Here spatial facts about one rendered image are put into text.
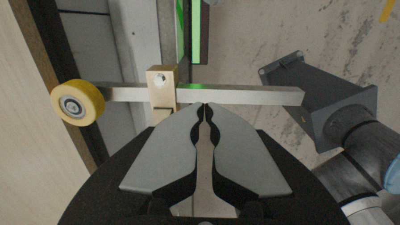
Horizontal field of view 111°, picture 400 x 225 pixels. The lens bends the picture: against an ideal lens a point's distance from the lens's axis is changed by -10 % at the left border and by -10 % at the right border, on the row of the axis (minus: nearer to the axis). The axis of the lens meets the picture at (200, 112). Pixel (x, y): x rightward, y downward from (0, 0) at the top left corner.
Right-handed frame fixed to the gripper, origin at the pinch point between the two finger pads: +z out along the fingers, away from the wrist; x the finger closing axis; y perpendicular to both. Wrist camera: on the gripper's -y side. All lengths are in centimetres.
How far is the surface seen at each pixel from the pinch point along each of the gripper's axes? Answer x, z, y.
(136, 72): -22.4, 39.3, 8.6
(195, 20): -2.3, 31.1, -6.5
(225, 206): 33, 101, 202
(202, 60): -0.7, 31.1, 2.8
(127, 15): -22.2, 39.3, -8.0
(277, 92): 13.8, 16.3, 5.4
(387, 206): 240, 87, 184
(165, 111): -7.2, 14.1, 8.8
